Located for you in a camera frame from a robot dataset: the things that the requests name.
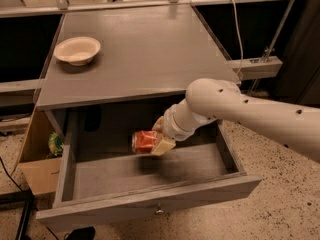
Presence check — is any grey metal rail frame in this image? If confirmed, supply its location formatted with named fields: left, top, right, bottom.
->
left=0, top=0, right=298, bottom=18

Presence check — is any black object on floor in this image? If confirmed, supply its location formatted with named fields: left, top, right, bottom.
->
left=64, top=227, right=96, bottom=240

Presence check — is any thin metal rod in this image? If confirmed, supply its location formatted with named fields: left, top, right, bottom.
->
left=248, top=0, right=295, bottom=95

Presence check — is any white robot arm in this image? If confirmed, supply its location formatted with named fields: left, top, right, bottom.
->
left=151, top=78, right=320, bottom=162

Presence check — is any cardboard box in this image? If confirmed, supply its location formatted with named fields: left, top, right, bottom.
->
left=18, top=110, right=64, bottom=195

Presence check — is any grey wooden cabinet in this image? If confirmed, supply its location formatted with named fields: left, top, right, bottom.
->
left=36, top=5, right=240, bottom=154

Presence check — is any black floor cable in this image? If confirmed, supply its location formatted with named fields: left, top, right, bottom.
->
left=0, top=156, right=25, bottom=192

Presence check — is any metal drawer knob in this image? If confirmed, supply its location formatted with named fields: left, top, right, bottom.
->
left=154, top=204, right=164, bottom=215

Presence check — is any white paper bowl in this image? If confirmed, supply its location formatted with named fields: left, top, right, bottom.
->
left=54, top=37, right=101, bottom=66

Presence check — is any open grey top drawer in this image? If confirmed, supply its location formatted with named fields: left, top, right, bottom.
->
left=36, top=122, right=262, bottom=232

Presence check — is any grey hanging cable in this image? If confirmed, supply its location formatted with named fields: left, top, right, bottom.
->
left=216, top=0, right=245, bottom=78

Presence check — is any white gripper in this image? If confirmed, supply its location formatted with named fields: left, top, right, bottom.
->
left=151, top=104, right=194, bottom=156

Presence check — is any green snack bag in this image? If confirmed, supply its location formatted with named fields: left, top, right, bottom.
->
left=48, top=132, right=63, bottom=158

